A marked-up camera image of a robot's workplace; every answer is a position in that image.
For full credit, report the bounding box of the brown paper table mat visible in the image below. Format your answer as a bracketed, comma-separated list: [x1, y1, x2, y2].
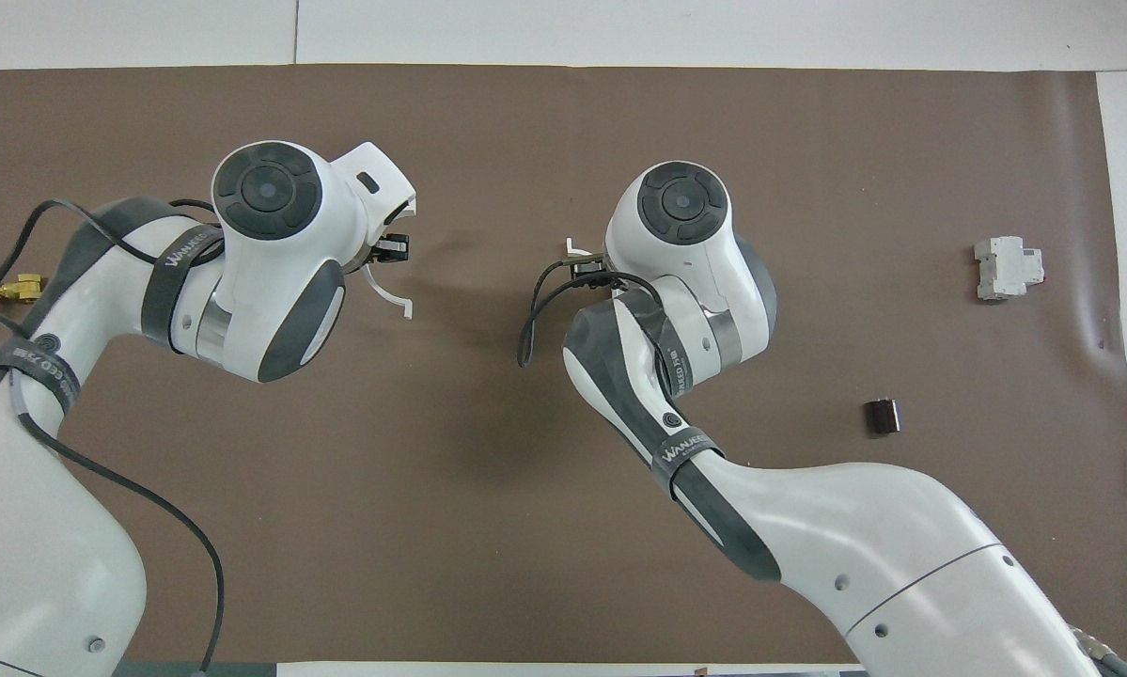
[0, 63, 1127, 665]

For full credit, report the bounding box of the white circuit breaker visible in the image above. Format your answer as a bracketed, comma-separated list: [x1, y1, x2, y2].
[973, 236, 1045, 303]

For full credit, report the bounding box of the brass valve red handle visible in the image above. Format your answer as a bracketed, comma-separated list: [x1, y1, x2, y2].
[0, 273, 47, 307]

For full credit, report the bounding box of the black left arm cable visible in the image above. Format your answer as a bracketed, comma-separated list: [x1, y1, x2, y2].
[0, 196, 226, 676]

